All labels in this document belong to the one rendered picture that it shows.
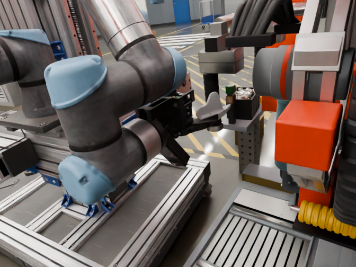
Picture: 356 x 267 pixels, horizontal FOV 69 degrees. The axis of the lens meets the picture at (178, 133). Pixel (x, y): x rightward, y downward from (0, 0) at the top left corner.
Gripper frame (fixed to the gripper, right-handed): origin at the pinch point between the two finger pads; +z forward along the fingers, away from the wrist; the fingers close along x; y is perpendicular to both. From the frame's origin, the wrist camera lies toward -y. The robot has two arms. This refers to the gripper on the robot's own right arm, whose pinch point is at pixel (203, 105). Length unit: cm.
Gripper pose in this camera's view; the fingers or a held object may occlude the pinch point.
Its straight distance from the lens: 61.2
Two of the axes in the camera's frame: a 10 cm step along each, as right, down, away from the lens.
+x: -8.1, -1.6, 5.6
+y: -1.4, -8.8, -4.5
